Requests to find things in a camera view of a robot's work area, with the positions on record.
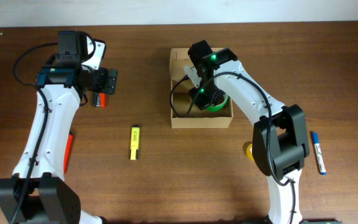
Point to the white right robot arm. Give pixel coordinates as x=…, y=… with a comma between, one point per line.
x=279, y=140

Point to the green tape roll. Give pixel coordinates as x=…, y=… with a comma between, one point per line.
x=219, y=106

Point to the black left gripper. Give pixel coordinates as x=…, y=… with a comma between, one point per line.
x=100, y=84

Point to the black and red stapler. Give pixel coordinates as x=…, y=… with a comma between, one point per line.
x=99, y=100

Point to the yellow highlighter marker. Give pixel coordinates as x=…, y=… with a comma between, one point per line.
x=134, y=145

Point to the open cardboard box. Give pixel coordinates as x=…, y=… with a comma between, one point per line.
x=197, y=119

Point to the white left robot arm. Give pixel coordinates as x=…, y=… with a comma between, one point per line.
x=36, y=191

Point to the blue whiteboard marker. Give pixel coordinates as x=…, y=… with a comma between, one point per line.
x=319, y=156

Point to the pink highlighter marker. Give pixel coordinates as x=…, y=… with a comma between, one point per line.
x=68, y=152

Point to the small yellow tape roll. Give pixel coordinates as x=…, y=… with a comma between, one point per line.
x=249, y=152

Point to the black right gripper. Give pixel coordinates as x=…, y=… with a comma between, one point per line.
x=201, y=101

